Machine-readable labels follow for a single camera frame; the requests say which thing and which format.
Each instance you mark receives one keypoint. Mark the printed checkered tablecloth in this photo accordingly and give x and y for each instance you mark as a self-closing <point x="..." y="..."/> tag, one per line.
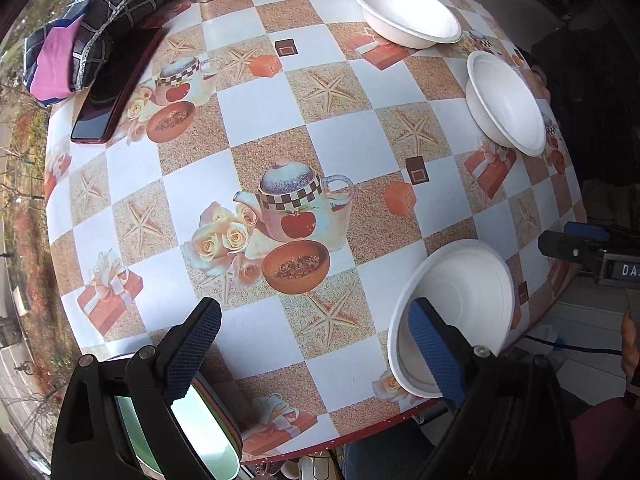
<point x="320" y="125"/>

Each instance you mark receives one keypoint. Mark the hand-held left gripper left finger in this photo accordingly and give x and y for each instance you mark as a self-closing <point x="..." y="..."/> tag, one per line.
<point x="192" y="355"/>

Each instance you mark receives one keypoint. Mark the person's right hand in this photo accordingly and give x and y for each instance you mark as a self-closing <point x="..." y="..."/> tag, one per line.
<point x="631" y="345"/>

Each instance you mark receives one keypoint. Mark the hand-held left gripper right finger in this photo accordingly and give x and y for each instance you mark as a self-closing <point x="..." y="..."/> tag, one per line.
<point x="435" y="355"/>

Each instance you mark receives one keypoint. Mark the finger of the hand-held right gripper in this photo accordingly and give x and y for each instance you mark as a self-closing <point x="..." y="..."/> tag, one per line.
<point x="587" y="231"/>
<point x="565" y="249"/>

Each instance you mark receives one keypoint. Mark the white plastic bag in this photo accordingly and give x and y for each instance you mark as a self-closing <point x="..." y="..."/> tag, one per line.
<point x="547" y="334"/>

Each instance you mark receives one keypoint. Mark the person's left leg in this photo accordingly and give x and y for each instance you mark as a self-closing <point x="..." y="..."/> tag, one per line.
<point x="380" y="455"/>

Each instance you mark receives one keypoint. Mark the white plastic object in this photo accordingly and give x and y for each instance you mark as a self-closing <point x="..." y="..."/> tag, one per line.
<point x="310" y="467"/>

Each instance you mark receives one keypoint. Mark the dark red smartphone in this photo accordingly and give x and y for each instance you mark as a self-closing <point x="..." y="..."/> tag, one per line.
<point x="115" y="90"/>

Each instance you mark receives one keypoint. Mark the person's maroon jacket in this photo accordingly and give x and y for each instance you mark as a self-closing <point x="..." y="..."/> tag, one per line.
<point x="600" y="440"/>

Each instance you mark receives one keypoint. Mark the white bowl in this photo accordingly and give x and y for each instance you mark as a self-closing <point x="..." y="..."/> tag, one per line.
<point x="405" y="10"/>
<point x="460" y="285"/>
<point x="505" y="105"/>

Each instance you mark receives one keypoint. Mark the green plate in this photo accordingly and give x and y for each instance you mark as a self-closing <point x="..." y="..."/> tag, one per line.
<point x="205" y="430"/>

